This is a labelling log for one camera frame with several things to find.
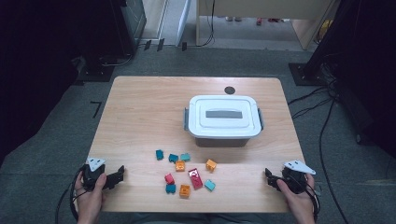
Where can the light teal toy block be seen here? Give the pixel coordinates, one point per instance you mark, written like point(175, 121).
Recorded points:
point(209, 185)
point(185, 157)

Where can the clear brown storage box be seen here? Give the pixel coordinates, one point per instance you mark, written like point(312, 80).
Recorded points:
point(222, 142)

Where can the person's dark clothing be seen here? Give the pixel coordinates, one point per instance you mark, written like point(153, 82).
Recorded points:
point(193, 218)

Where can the white box lid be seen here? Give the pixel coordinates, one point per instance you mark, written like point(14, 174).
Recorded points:
point(224, 128)

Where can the black stand base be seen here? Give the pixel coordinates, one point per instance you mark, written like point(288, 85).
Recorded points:
point(96, 71)

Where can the dark equipment cabinet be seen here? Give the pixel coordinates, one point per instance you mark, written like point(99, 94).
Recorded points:
point(134, 21)

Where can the dark teal toy block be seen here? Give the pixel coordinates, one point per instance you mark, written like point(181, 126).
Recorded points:
point(159, 154)
point(173, 158)
point(170, 188)

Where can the long red toy block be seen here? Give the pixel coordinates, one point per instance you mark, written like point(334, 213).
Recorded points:
point(195, 178)

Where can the orange toy block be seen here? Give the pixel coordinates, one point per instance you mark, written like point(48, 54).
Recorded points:
point(180, 165)
point(184, 190)
point(211, 165)

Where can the yellow object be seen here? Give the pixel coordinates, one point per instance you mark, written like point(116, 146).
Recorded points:
point(325, 29)

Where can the person's left hand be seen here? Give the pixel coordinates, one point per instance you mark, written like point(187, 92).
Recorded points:
point(88, 202)

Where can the white upright panel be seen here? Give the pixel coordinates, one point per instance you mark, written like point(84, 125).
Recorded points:
point(183, 18)

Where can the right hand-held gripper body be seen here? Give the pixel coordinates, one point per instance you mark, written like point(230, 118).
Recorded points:
point(294, 180)

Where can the dark curtain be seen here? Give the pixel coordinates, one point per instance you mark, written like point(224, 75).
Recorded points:
point(373, 77)
point(31, 62)

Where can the light wooden desk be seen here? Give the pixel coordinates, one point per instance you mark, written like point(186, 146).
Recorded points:
point(264, 7)

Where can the black stand with base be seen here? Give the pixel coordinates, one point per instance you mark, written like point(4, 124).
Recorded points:
point(303, 75)

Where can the person's right hand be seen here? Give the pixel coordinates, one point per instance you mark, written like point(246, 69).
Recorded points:
point(300, 205)

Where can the dark round table grommet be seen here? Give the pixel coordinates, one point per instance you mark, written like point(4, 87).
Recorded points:
point(229, 90)

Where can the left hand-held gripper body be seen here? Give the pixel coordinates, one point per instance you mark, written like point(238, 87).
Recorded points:
point(91, 177)

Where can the small red object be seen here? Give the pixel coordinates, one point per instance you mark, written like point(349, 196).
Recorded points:
point(259, 21)

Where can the small red toy block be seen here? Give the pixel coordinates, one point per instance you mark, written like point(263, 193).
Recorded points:
point(169, 178)

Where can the pale shoe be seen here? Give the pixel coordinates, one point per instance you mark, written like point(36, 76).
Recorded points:
point(238, 19)
point(229, 18)

